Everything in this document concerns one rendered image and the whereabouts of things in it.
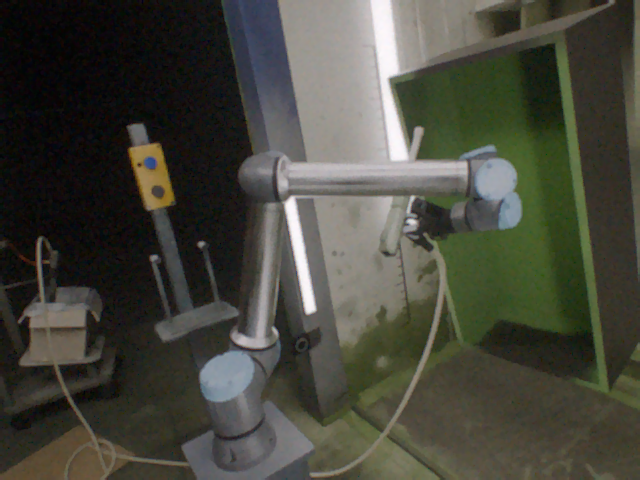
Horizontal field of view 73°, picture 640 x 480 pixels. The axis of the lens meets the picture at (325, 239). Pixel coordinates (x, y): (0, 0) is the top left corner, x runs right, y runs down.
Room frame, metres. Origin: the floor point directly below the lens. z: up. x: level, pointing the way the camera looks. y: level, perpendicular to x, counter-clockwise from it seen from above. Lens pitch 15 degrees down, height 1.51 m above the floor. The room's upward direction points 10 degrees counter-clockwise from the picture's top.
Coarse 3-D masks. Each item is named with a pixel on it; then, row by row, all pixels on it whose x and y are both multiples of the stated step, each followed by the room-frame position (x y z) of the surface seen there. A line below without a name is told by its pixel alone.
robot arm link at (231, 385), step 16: (240, 352) 1.16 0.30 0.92; (208, 368) 1.11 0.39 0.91; (224, 368) 1.10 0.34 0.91; (240, 368) 1.08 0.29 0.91; (256, 368) 1.15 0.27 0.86; (208, 384) 1.05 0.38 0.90; (224, 384) 1.04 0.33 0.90; (240, 384) 1.05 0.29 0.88; (256, 384) 1.10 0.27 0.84; (208, 400) 1.05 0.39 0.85; (224, 400) 1.03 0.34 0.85; (240, 400) 1.04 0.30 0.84; (256, 400) 1.08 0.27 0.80; (224, 416) 1.03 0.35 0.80; (240, 416) 1.03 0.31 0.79; (256, 416) 1.06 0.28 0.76; (224, 432) 1.03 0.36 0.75; (240, 432) 1.03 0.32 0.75
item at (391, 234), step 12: (420, 132) 1.51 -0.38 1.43; (408, 156) 1.46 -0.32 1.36; (396, 204) 1.33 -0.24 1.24; (408, 204) 1.35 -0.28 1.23; (396, 216) 1.29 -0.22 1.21; (384, 228) 1.29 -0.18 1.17; (396, 228) 1.27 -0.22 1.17; (384, 240) 1.25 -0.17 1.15; (396, 240) 1.26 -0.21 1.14; (420, 240) 1.34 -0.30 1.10; (396, 252) 1.24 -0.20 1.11
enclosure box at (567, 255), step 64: (448, 64) 1.42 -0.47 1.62; (512, 64) 1.62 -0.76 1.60; (576, 64) 1.18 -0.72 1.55; (448, 128) 1.81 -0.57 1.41; (512, 128) 1.68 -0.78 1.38; (576, 128) 1.17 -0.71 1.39; (576, 192) 1.21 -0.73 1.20; (448, 256) 1.76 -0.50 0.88; (512, 256) 1.83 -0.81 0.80; (576, 256) 1.61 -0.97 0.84; (512, 320) 1.80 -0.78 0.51; (576, 320) 1.67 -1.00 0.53
